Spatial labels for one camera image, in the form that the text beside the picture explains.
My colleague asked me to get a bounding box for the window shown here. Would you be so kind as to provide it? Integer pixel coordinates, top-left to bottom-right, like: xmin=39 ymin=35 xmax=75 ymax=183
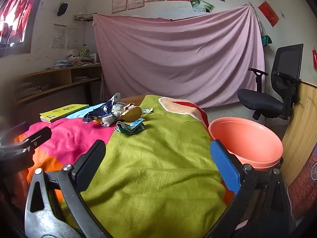
xmin=0 ymin=0 xmax=50 ymax=55

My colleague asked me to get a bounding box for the dark blue wrapper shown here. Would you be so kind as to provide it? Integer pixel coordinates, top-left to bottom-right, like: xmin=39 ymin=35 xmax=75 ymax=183
xmin=82 ymin=92 xmax=122 ymax=124

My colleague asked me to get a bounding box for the red paper wall decoration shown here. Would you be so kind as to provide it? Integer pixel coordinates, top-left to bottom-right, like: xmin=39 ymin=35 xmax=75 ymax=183
xmin=258 ymin=1 xmax=279 ymax=28

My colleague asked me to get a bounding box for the wooden wall panel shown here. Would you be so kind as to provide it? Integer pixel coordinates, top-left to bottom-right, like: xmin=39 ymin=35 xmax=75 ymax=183
xmin=281 ymin=79 xmax=317 ymax=186

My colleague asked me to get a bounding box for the yellow book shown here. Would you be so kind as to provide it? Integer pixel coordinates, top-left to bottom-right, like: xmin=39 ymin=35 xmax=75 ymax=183
xmin=40 ymin=104 xmax=90 ymax=123

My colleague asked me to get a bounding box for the white plastic bag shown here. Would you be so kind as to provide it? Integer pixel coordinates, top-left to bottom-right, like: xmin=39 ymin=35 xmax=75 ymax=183
xmin=101 ymin=103 xmax=130 ymax=127

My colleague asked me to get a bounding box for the green white carton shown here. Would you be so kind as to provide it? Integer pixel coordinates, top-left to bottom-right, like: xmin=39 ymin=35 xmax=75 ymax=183
xmin=114 ymin=118 xmax=145 ymax=135

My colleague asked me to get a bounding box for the multicoloured patchwork blanket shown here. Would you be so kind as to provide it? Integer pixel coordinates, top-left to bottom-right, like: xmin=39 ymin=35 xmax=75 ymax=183
xmin=13 ymin=95 xmax=236 ymax=238

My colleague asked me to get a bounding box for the pile of papers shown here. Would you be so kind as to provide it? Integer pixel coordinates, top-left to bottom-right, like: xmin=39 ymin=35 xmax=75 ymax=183
xmin=48 ymin=47 xmax=101 ymax=69

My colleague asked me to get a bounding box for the black office chair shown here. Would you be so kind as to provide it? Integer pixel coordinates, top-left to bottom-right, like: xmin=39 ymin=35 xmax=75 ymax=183
xmin=237 ymin=43 xmax=304 ymax=127

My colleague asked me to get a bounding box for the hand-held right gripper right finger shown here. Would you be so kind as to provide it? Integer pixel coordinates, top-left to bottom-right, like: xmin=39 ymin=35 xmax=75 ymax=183
xmin=210 ymin=139 xmax=290 ymax=238

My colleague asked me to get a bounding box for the small paper wall chart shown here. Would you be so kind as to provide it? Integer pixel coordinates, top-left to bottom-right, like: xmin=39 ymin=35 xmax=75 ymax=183
xmin=66 ymin=28 xmax=78 ymax=49

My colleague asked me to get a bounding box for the black cap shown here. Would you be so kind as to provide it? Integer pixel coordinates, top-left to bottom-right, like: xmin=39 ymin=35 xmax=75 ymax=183
xmin=57 ymin=2 xmax=68 ymax=17

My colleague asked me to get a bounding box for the large stack of shelf papers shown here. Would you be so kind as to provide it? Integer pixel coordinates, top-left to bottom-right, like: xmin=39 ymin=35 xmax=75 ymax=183
xmin=17 ymin=83 xmax=50 ymax=98

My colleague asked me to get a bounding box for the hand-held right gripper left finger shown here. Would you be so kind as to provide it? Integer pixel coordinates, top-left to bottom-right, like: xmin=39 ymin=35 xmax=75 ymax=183
xmin=24 ymin=139 xmax=112 ymax=238

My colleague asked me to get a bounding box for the brown printed cloth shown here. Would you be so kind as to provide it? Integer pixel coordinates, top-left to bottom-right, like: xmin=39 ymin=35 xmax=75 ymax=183
xmin=287 ymin=144 xmax=317 ymax=221

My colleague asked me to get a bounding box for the pink hanging sheet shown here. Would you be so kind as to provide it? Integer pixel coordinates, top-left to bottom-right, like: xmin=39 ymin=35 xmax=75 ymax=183
xmin=93 ymin=5 xmax=266 ymax=109

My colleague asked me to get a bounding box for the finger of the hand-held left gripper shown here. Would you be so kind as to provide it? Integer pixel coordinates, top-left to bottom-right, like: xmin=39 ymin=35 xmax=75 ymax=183
xmin=0 ymin=122 xmax=26 ymax=142
xmin=0 ymin=126 xmax=52 ymax=158

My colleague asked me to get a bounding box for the large paper wall calendar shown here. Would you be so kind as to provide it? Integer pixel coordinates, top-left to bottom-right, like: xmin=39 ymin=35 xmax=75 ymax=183
xmin=51 ymin=24 xmax=67 ymax=49

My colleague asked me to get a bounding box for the pink plastic bucket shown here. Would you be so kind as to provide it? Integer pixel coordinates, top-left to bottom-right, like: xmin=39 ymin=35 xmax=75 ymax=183
xmin=208 ymin=117 xmax=283 ymax=171

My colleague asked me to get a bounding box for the dried green leaf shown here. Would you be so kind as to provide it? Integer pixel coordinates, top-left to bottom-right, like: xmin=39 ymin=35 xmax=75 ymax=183
xmin=119 ymin=106 xmax=142 ymax=122

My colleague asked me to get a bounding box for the wooden shelf desk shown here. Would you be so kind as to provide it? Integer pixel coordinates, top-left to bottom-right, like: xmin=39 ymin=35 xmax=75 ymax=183
xmin=13 ymin=63 xmax=103 ymax=119

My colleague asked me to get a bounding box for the wire wall shelf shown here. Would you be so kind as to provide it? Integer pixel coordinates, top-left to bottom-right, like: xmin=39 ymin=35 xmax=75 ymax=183
xmin=74 ymin=12 xmax=94 ymax=23

